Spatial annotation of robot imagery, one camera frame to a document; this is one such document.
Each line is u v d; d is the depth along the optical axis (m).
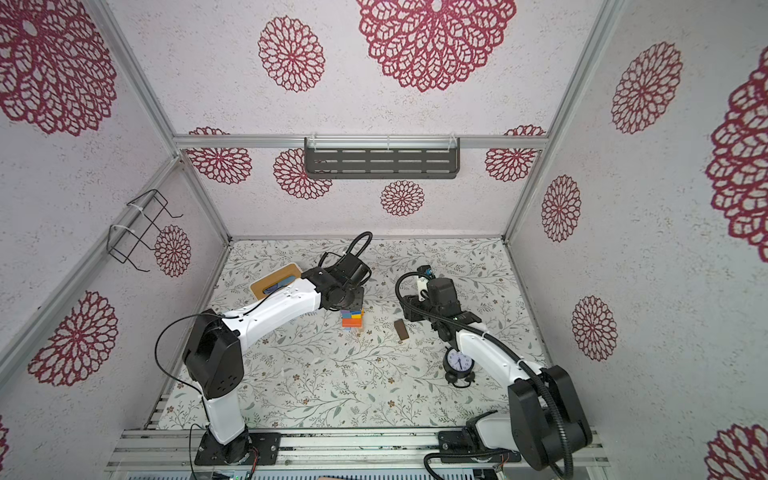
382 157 0.93
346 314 0.92
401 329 0.95
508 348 0.50
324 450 0.76
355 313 0.90
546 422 0.41
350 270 0.69
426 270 0.76
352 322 0.92
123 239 0.73
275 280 1.02
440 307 0.66
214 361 0.47
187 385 0.51
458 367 0.85
